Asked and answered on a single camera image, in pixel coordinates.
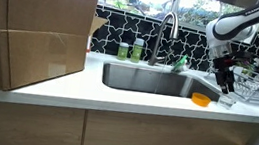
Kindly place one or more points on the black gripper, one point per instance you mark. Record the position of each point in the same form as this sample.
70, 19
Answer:
224, 66

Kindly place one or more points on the steel gooseneck faucet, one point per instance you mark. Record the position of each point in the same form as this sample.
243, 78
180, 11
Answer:
169, 27

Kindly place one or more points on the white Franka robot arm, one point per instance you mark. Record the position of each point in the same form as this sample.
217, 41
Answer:
243, 23

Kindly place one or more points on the orange plastic bowl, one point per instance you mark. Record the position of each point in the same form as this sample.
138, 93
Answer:
200, 99

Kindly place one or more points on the small pink-flowered plant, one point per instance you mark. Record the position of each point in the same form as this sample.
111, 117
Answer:
246, 67

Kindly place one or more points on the white scrub sponge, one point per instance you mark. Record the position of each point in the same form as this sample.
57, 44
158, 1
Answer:
184, 68

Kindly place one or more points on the green sponge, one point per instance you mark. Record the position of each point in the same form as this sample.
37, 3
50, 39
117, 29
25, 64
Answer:
179, 64

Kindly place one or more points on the stainless steel sink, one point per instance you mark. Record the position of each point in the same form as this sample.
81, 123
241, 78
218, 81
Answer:
155, 82

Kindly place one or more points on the tall green soap bottle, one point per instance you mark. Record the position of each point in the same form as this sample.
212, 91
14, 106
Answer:
137, 51

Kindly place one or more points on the short green soap bottle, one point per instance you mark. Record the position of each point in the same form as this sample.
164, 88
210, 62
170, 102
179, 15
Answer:
122, 52

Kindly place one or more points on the wooden base cabinet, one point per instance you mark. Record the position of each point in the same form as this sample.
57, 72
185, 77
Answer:
111, 134

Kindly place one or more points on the brown cardboard box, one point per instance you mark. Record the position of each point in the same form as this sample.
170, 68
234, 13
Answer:
37, 30

